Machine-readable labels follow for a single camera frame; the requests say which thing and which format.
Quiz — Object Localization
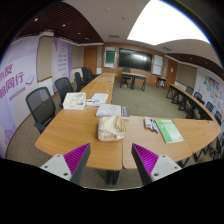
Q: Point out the green booklet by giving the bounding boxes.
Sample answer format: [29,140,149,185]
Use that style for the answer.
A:
[154,118,184,145]

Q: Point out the white paper sheet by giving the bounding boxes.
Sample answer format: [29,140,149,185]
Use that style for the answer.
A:
[90,92,110,104]

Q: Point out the thick white book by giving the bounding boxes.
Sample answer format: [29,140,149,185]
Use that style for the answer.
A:
[95,103,131,121]

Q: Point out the large black wall screen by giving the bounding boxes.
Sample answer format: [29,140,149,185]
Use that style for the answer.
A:
[118,47,153,72]

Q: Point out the purple wall banner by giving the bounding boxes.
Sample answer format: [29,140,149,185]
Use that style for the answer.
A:
[50,37,73,93]

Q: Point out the black mesh office chair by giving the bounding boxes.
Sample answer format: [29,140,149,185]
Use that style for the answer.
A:
[25,86,57,134]
[54,76,75,108]
[73,71,85,93]

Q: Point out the purple white wall graphic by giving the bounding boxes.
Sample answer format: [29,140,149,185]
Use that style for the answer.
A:
[0,35,40,159]

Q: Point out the blue capped marker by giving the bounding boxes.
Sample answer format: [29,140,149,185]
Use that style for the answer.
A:
[151,118,160,134]

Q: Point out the colourful wall poster display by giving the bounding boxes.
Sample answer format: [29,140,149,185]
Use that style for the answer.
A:
[194,66,224,124]

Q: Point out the black office chairs row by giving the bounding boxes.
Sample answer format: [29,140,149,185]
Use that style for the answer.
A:
[81,66,100,84]

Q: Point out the white open cardboard box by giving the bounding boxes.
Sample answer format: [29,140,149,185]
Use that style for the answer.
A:
[62,91,87,111]

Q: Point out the small dark side table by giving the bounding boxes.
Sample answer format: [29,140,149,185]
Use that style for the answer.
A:
[155,75,168,89]

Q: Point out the long wooden side table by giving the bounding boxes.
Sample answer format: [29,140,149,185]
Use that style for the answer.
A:
[165,83,218,123]

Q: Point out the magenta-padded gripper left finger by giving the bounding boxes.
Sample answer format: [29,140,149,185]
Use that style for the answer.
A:
[39,143,92,185]

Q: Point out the blue white packet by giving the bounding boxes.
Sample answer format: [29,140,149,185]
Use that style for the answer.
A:
[84,98,102,107]

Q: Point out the black swivel chair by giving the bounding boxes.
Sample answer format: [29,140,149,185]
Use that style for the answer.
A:
[119,67,133,88]

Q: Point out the white whiteboard eraser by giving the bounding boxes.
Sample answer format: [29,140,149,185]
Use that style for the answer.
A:
[143,116,153,129]

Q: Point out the white green wall board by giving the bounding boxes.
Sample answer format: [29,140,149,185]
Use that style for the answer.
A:
[104,46,118,69]

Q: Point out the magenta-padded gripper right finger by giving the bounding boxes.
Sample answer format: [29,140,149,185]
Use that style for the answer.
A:
[131,143,183,186]

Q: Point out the brown wooden door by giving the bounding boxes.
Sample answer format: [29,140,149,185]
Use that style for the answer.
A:
[83,45,99,75]
[164,58,179,89]

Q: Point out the large ceiling light panel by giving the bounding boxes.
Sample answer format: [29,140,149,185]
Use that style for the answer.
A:
[126,0,212,47]

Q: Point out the dark presenter desk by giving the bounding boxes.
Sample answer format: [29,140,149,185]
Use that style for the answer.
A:
[120,71,148,92]

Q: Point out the cream zigzag patterned towel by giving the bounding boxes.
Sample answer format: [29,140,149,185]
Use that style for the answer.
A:
[97,115,127,142]

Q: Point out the black chairs group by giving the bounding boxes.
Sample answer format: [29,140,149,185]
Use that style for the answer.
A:
[181,85,224,161]

